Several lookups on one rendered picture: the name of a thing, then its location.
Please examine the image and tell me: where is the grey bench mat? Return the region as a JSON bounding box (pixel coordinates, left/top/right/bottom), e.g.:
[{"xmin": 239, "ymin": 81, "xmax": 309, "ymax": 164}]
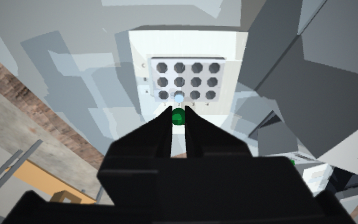
[{"xmin": 0, "ymin": 0, "xmax": 327, "ymax": 157}]

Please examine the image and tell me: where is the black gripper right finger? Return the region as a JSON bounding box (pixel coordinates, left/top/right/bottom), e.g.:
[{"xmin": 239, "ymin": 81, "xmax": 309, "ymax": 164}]
[{"xmin": 185, "ymin": 105, "xmax": 253, "ymax": 158}]

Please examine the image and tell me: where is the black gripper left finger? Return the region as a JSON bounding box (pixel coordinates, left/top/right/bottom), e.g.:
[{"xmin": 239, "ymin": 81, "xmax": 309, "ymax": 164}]
[{"xmin": 104, "ymin": 106, "xmax": 173, "ymax": 158}]

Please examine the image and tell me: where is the white dry block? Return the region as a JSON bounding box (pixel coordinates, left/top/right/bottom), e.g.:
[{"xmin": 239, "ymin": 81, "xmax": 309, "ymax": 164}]
[{"xmin": 129, "ymin": 25, "xmax": 248, "ymax": 127}]

